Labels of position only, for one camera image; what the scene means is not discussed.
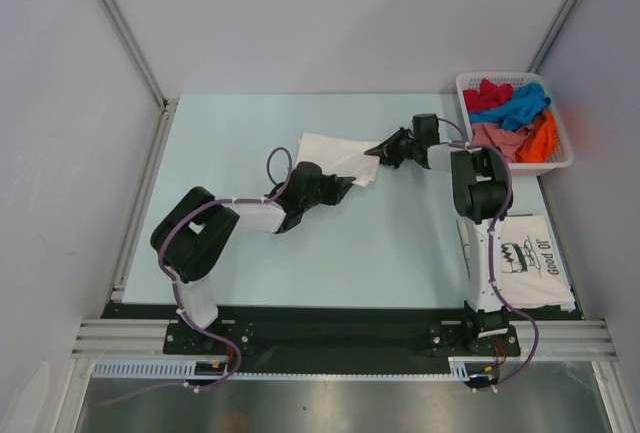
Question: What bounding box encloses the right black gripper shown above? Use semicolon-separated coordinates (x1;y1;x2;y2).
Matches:
368;127;421;169

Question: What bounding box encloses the white robot print t-shirt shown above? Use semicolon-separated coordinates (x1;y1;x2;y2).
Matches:
296;132;379;187

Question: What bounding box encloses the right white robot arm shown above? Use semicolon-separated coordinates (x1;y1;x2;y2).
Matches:
365;114;513;354

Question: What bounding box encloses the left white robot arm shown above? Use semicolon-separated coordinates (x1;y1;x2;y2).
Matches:
150;161;356;353

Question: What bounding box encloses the dusty pink t-shirt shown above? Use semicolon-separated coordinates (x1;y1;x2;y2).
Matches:
471;122;533;163

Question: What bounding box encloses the magenta t-shirt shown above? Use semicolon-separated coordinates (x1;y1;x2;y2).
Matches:
463;79;514;113

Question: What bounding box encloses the blue t-shirt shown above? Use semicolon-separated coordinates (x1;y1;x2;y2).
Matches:
467;82;551;131

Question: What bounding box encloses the orange t-shirt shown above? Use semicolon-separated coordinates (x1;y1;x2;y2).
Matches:
515;109;558;163

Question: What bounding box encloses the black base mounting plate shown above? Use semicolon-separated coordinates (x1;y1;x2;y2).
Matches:
101;302;582;375

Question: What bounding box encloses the white plastic laundry basket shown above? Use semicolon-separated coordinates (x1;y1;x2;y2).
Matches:
456;72;573;176

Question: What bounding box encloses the folded white cartoon t-shirt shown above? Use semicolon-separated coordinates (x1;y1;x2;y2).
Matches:
458;215;574;312

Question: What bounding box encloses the left aluminium corner post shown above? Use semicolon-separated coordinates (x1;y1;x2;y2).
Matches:
73;0;169;104

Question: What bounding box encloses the aluminium corner post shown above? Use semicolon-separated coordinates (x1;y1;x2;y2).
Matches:
73;0;169;104
527;0;582;74

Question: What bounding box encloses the white slotted cable duct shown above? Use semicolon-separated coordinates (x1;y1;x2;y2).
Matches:
92;359;481;382

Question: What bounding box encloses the right aluminium corner post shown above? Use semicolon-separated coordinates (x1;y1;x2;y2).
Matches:
527;0;582;74

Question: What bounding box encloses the aluminium frame rail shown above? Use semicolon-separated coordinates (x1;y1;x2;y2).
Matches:
72;319;617;361

